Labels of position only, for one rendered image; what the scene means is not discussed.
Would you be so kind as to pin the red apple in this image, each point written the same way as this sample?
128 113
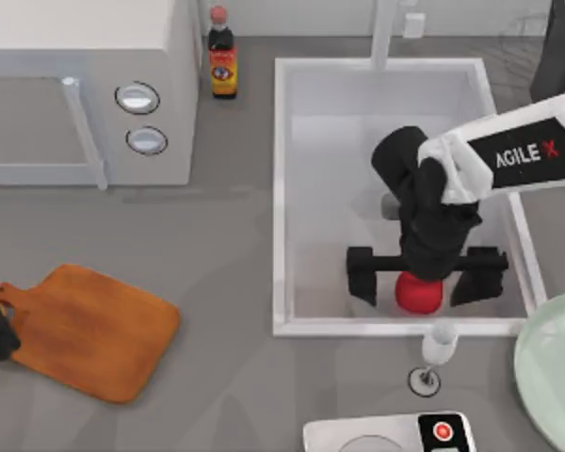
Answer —
416 297

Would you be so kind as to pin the pale grey rounded box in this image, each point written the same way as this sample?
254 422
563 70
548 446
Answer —
389 207

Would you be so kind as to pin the clear wine glass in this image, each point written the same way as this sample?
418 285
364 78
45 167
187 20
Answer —
437 346

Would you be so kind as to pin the white sink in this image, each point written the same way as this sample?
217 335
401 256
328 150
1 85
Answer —
320 188

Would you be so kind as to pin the pale green plate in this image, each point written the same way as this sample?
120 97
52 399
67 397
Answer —
558 372

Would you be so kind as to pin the white kitchen scale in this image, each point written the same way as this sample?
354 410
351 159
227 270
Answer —
381 433

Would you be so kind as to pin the tall white tap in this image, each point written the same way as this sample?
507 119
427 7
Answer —
382 33

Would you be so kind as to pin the small white box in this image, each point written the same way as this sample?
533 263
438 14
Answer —
414 25

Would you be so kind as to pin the dark sauce bottle red cap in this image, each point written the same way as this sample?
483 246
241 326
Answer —
223 66

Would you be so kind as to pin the round microwave knob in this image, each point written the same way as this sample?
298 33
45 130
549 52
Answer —
137 98
146 140

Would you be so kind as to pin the wooden cutting board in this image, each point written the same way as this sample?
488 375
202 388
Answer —
94 334

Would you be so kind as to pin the pale microwave oven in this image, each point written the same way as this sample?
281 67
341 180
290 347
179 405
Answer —
179 70

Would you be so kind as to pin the microwave oven door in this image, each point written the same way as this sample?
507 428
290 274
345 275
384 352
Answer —
23 122

